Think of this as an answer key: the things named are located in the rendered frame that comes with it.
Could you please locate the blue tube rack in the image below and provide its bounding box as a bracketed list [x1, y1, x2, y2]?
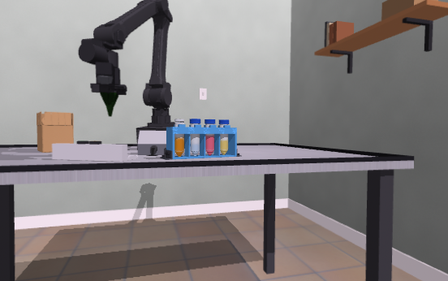
[166, 124, 237, 159]

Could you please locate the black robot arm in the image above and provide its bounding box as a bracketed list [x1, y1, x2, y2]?
[78, 0, 175, 128]

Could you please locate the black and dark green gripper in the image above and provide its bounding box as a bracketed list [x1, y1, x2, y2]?
[90, 84, 127, 116]

